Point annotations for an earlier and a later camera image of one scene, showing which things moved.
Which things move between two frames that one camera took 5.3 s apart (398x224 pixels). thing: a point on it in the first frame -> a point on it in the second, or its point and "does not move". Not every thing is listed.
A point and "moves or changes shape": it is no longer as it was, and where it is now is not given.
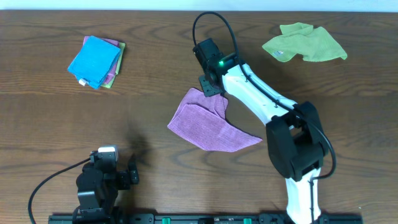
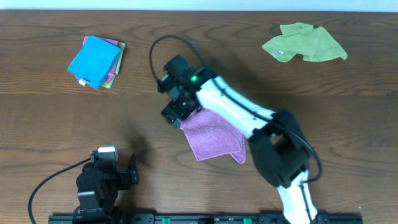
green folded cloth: x=109 y=84 does not move
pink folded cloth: x=86 y=38 does not move
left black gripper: x=125 y=179 does not move
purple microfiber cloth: x=201 y=120 moves or changes shape
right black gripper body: x=210 y=86 -> x=171 y=115
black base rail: x=199 y=218 does not move
